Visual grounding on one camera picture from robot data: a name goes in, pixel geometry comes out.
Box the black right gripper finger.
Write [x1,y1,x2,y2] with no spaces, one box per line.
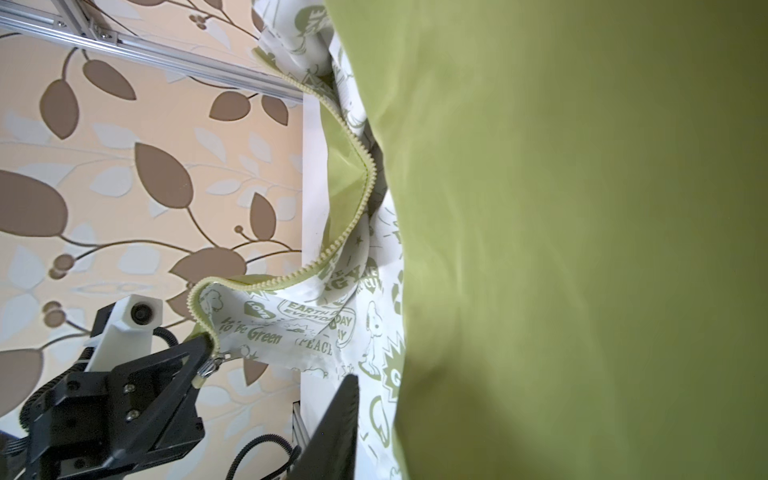
[287,375,360,480]

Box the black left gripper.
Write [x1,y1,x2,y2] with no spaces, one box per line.
[23,336,212,479]

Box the green zip-up hooded jacket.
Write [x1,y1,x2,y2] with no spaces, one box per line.
[188,1,767,479]

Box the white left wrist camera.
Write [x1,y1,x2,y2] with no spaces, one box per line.
[85,294,163,372]

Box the aluminium frame strut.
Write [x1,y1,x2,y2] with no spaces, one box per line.
[1,1,303,103]

